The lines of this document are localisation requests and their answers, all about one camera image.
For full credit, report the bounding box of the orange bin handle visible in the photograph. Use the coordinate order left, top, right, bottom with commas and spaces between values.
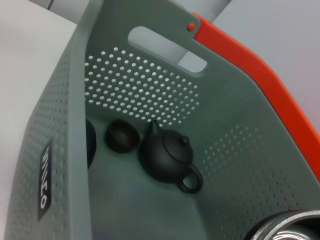
187, 19, 320, 181

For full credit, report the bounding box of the black clay teapot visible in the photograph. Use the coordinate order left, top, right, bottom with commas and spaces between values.
141, 119, 204, 195

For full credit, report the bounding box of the grey-green perforated storage bin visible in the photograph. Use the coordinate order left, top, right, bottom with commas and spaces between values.
3, 0, 320, 240

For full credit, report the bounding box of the black ceramic teacup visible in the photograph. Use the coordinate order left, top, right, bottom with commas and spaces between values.
104, 119, 141, 153
84, 117, 98, 170

